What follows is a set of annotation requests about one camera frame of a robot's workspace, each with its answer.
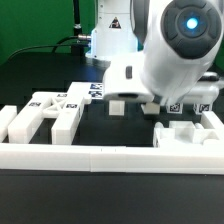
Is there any white tag base sheet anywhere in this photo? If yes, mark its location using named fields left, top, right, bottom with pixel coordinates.
left=67, top=82, right=102, bottom=100

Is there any white left fence bar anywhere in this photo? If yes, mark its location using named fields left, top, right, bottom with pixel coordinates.
left=0, top=105, right=17, bottom=143

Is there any white fence bar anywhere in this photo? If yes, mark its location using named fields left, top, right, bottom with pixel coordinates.
left=201, top=111, right=224, bottom=141
left=0, top=105, right=17, bottom=143
left=0, top=143, right=224, bottom=175

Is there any white chair back frame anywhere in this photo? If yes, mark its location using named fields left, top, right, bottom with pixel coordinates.
left=8, top=92, right=92, bottom=145

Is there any black cable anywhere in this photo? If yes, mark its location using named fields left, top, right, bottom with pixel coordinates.
left=7, top=34, right=92, bottom=62

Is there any white tagged cube left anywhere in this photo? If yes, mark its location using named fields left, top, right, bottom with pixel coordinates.
left=166, top=103, right=183, bottom=114

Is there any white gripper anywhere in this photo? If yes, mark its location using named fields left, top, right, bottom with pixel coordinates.
left=103, top=53, right=220, bottom=106

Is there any white right fence bar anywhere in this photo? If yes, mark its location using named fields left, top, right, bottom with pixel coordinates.
left=201, top=111, right=224, bottom=141

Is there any white tagged cube right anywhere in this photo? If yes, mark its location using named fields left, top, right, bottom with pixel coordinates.
left=193, top=104, right=212, bottom=115

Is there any white chair seat part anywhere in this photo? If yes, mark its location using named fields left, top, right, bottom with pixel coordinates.
left=153, top=121, right=220, bottom=147

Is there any black vertical pole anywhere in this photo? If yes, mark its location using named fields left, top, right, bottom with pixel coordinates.
left=71, top=0, right=84, bottom=57

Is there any white tagged cube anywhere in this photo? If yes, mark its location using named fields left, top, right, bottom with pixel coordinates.
left=193, top=104, right=212, bottom=115
left=166, top=103, right=183, bottom=114

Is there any white front fence bar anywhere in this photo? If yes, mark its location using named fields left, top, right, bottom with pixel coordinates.
left=0, top=143, right=224, bottom=175

